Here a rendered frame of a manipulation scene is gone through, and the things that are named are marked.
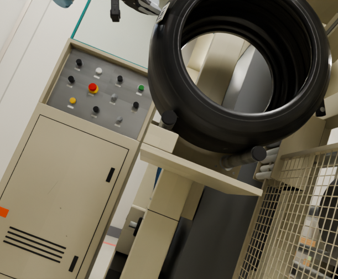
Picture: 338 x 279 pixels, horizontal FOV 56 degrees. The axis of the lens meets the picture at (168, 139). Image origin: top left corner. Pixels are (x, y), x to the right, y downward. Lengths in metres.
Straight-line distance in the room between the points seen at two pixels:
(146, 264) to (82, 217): 0.48
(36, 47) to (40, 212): 2.69
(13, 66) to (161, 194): 3.02
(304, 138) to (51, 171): 1.15
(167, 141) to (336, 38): 0.81
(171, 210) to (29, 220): 0.73
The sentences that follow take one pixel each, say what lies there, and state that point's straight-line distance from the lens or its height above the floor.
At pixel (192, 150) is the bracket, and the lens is 1.26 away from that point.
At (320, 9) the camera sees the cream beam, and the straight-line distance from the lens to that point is 1.56.
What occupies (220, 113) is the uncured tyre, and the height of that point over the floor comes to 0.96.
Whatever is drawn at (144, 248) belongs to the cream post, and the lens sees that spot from 1.27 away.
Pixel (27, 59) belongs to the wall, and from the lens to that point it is 4.02.
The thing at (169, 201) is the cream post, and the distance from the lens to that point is 1.26.
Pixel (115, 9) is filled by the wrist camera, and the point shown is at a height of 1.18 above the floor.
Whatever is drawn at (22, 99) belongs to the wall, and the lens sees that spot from 3.95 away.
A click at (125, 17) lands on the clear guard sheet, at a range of 1.86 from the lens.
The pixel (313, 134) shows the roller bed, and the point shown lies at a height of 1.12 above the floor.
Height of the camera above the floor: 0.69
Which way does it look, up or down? 10 degrees up
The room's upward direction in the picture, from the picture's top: 21 degrees clockwise
